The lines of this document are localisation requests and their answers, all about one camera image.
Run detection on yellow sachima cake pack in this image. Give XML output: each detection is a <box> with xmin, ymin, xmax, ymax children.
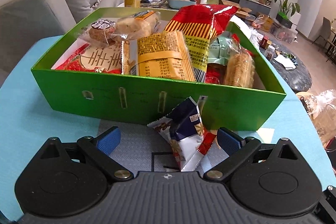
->
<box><xmin>114</xmin><ymin>10</ymin><xmax>161</xmax><ymax>41</ymax></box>

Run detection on blue white snack packet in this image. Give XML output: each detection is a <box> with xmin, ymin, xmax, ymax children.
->
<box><xmin>147</xmin><ymin>97</ymin><xmax>217</xmax><ymax>172</ymax></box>

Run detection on dark marble round table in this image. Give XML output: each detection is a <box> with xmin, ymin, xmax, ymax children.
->
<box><xmin>260</xmin><ymin>32</ymin><xmax>312</xmax><ymax>93</ymax></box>

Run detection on clear wrapped biscuit pack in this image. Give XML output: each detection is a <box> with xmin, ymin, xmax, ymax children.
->
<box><xmin>224</xmin><ymin>34</ymin><xmax>255</xmax><ymax>88</ymax></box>

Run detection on round brown cookie pack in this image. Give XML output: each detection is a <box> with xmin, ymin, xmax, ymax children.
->
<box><xmin>78</xmin><ymin>18</ymin><xmax>116</xmax><ymax>48</ymax></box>

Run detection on red snack bag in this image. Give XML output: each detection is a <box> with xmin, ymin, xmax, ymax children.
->
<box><xmin>165</xmin><ymin>5</ymin><xmax>238</xmax><ymax>83</ymax></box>

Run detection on green cardboard box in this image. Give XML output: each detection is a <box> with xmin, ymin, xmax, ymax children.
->
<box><xmin>31</xmin><ymin>7</ymin><xmax>286</xmax><ymax>131</ymax></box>

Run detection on green snack packet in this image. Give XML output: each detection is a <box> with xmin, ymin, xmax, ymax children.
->
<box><xmin>208</xmin><ymin>36</ymin><xmax>233</xmax><ymax>66</ymax></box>

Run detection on open cardboard box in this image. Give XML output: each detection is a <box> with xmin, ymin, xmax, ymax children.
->
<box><xmin>219</xmin><ymin>0</ymin><xmax>252</xmax><ymax>19</ymax></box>

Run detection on red round patterned pack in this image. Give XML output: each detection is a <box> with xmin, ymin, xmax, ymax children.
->
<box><xmin>55</xmin><ymin>43</ymin><xmax>122</xmax><ymax>75</ymax></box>

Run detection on grey sofa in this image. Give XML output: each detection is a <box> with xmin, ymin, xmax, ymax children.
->
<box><xmin>1</xmin><ymin>0</ymin><xmax>123</xmax><ymax>77</ymax></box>

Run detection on blue table mat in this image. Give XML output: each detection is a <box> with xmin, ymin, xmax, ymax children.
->
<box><xmin>1</xmin><ymin>37</ymin><xmax>335</xmax><ymax>220</ymax></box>

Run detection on small spice jar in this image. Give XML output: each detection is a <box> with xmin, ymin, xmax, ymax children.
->
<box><xmin>264</xmin><ymin>46</ymin><xmax>275</xmax><ymax>61</ymax></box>

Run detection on light blue container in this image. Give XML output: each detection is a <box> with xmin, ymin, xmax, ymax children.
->
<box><xmin>167</xmin><ymin>0</ymin><xmax>197</xmax><ymax>10</ymax></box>

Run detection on yellow cracker pack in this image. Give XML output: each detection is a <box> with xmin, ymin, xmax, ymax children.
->
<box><xmin>122</xmin><ymin>31</ymin><xmax>196</xmax><ymax>82</ymax></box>

